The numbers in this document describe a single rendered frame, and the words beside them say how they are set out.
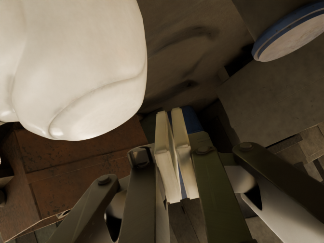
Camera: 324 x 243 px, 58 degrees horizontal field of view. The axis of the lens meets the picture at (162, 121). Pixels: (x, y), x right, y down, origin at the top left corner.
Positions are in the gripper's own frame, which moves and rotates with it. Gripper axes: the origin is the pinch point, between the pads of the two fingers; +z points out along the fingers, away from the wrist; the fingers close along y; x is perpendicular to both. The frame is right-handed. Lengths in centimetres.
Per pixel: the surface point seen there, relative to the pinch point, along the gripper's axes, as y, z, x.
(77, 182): -67, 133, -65
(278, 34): 38, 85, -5
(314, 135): 152, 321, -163
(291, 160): 115, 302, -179
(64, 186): -72, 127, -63
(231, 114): 40, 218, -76
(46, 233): -215, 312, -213
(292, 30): 43, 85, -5
